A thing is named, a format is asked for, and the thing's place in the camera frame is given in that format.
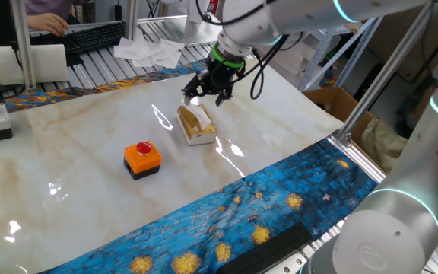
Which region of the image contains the blue starry painting cloth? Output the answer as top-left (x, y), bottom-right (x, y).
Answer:
top-left (4, 60), bottom-right (379, 274)

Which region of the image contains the person's bare hand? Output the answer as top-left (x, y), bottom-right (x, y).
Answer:
top-left (27, 12), bottom-right (71, 37)

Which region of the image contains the black computer keyboard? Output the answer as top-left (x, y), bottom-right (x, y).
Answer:
top-left (30, 20), bottom-right (128, 55)

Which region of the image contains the colourful toy pile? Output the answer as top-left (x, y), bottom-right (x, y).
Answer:
top-left (319, 70), bottom-right (338, 88)

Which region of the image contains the gold tissue box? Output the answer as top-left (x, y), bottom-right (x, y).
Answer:
top-left (176, 104), bottom-right (218, 146)

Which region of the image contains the white paper napkin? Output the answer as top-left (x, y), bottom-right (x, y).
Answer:
top-left (186, 104), bottom-right (213, 131)

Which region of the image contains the grey equipment case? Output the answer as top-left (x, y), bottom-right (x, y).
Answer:
top-left (395, 74), bottom-right (438, 138)

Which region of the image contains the person's purple shirt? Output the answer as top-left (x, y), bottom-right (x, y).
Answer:
top-left (24, 0), bottom-right (74, 16)

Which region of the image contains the orange box with red button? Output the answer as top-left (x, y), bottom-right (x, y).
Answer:
top-left (122, 140), bottom-right (163, 181)

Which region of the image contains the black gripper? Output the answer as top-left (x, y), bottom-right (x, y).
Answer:
top-left (181, 60), bottom-right (243, 107)

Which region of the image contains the beige cloth bag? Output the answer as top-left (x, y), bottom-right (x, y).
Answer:
top-left (359, 116), bottom-right (410, 174)

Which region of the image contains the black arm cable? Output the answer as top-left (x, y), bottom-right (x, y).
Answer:
top-left (195, 0), bottom-right (273, 27)

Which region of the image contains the glossy marble pattern sheet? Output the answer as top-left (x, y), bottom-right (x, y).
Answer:
top-left (0, 56), bottom-right (345, 274)

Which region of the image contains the white metal shelf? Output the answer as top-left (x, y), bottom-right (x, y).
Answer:
top-left (298, 26), bottom-right (379, 92)

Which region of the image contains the brown wooden board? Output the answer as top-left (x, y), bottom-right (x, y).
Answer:
top-left (367, 7), bottom-right (438, 83)

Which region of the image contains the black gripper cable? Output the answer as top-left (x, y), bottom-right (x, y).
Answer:
top-left (237, 33), bottom-right (290, 100)

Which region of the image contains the crumpled white tissue pile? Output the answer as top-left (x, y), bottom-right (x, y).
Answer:
top-left (113, 36), bottom-right (186, 69)

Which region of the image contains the aluminium frame post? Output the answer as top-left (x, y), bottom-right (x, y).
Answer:
top-left (335, 3), bottom-right (435, 148)
top-left (9, 0), bottom-right (37, 91)
top-left (125, 0), bottom-right (140, 41)

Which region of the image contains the black foam pad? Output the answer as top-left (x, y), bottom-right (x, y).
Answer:
top-left (215, 221), bottom-right (314, 274)

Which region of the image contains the brown cardboard box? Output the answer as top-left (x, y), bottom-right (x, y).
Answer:
top-left (301, 86), bottom-right (376, 145)

